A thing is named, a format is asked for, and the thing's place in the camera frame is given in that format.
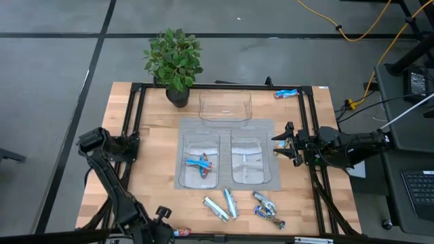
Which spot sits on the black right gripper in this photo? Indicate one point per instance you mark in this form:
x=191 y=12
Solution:
x=306 y=145

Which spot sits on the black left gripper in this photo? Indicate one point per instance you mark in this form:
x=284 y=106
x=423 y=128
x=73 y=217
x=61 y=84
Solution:
x=156 y=232

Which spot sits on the red and blue chocolate bar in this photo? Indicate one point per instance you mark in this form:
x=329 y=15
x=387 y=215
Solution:
x=281 y=145

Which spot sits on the red granola bar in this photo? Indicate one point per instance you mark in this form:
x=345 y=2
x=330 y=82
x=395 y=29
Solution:
x=183 y=232

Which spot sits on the silver and green granola bar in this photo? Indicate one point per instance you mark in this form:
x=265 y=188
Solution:
x=215 y=209
x=231 y=203

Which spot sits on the multicoloured granola bar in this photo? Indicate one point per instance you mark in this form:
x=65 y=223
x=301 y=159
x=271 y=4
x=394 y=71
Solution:
x=204 y=173

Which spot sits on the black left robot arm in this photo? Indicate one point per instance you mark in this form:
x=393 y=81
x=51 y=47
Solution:
x=112 y=189

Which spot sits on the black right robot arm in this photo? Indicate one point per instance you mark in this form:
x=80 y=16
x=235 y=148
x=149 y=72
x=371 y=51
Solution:
x=359 y=142

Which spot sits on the light blue granola bar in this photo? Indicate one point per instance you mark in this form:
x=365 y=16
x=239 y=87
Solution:
x=286 y=93

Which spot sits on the silver and blue granola bar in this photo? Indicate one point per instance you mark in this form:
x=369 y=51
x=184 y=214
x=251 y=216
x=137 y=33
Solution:
x=262 y=200

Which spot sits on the purple granola bar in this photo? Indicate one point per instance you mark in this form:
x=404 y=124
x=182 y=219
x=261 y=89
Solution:
x=276 y=223

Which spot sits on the clear plastic bin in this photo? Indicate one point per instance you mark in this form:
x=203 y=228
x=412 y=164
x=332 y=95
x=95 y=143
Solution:
x=251 y=169
x=210 y=101
x=190 y=145

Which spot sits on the grey woven mat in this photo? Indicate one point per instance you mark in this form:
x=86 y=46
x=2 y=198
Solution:
x=225 y=152

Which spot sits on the white paper sheet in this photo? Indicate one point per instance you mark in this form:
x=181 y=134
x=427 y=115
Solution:
x=357 y=171

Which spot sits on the dark grey computer desk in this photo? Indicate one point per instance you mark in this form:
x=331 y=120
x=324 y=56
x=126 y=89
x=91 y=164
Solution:
x=407 y=135

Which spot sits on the black caster wheel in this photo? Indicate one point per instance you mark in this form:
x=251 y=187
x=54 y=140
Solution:
x=387 y=224

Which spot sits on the black keyboard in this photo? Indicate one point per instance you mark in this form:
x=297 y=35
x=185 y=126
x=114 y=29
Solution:
x=420 y=193

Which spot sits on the black power adapter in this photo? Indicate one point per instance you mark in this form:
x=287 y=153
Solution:
x=416 y=84

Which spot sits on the green potted plant black pot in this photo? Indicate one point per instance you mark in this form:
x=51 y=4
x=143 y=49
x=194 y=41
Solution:
x=174 y=61

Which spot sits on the black stand leg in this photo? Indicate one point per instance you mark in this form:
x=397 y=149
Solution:
x=410 y=56

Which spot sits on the black chair leg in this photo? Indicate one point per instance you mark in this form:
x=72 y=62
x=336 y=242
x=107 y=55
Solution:
x=12 y=156

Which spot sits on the silver aluminium bracket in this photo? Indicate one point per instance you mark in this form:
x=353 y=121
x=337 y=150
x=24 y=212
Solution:
x=313 y=240

